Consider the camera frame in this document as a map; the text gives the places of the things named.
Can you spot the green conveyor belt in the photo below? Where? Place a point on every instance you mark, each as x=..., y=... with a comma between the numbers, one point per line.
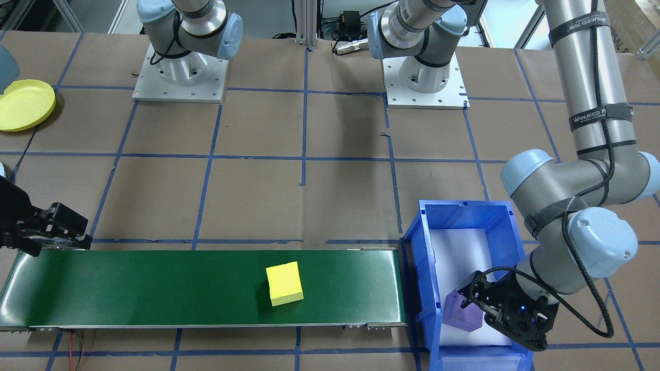
x=154, y=288

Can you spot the black power adapter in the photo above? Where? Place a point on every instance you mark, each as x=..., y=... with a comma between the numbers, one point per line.
x=350, y=20

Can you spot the yellow foam cube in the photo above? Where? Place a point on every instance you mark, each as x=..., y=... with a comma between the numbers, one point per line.
x=283, y=283

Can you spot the blue plastic storage bin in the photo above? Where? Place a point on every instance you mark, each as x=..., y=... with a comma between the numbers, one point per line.
x=420, y=268

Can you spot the purple foam cube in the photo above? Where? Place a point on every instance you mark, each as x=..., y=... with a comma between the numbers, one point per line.
x=456, y=319

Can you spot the yellow round plate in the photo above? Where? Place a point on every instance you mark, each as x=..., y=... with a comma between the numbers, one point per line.
x=26, y=105

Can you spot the aluminium extrusion post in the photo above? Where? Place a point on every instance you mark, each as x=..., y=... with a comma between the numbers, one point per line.
x=307, y=26

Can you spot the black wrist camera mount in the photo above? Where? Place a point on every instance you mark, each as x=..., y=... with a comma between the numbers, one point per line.
x=13, y=206
x=526, y=324

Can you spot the brown cardboard box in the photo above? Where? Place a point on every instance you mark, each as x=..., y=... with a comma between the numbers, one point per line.
x=639, y=26

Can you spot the white square base plate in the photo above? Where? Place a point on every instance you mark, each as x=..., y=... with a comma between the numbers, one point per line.
x=154, y=93
x=397, y=98

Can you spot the silver cylindrical connector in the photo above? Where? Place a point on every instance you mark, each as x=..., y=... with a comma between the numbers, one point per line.
x=353, y=45

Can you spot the short aluminium frame bar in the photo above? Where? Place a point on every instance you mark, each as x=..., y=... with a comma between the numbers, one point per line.
x=648, y=51

